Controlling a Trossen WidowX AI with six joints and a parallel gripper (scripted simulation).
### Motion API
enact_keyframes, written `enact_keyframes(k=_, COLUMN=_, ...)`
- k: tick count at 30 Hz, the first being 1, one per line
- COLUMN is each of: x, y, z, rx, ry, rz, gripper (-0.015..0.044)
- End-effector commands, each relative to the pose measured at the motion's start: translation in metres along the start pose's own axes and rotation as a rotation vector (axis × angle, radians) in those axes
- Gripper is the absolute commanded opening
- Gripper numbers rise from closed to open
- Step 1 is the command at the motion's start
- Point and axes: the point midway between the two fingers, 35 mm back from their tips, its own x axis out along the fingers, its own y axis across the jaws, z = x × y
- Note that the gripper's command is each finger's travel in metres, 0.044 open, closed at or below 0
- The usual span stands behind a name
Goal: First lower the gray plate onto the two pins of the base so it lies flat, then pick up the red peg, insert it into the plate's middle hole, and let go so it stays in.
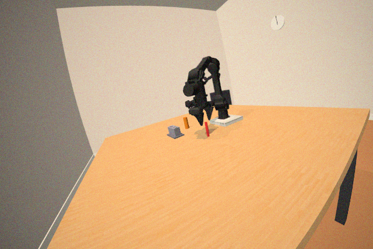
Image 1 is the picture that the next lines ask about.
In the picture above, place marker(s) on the brown cylinder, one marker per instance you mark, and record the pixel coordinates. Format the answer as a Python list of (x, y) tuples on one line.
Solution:
[(186, 122)]

